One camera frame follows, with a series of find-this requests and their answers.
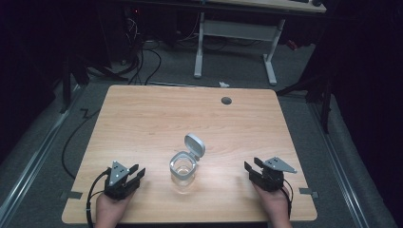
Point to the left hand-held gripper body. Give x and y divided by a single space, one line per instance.
118 186

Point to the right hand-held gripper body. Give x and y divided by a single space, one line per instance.
270 180

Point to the clear jar with grey lid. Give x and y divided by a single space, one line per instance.
183 169

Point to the person's right hand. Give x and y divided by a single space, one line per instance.
276 202

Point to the person's left hand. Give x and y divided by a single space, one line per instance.
111 210

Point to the grey tape piece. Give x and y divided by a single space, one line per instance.
308 191
72 195

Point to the dark round table grommet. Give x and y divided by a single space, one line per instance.
226 100

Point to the white crumpled paper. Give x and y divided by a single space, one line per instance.
224 84

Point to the black stand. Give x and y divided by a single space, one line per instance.
320 91
68 82

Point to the red object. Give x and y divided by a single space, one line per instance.
292 44

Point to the white-legged desk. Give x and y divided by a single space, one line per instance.
237 30

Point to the black keyboard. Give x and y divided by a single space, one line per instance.
299 1

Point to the black computer mouse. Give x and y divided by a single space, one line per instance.
316 3

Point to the metal floor rail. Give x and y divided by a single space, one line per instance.
340 164
38 152

